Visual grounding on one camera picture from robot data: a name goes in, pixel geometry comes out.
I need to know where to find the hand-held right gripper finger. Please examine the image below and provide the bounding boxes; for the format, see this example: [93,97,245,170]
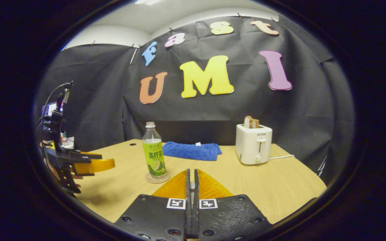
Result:
[114,169,191,241]
[193,169,274,241]

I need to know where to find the green label water bottle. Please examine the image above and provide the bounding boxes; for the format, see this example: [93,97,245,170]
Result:
[142,122,167,177]

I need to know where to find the white toaster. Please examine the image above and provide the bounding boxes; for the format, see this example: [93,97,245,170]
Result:
[236,124,273,165]

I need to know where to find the white patterned sheet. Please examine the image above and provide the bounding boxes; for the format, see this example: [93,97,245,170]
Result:
[316,157,326,177]

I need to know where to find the blue towel cloth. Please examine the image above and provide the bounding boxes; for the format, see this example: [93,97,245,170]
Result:
[162,141,222,161]

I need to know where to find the round woven coaster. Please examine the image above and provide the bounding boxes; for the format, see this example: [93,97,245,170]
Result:
[145,171,171,184]

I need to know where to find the colourful wall poster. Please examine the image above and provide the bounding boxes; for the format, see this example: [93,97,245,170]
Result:
[42,102,58,116]

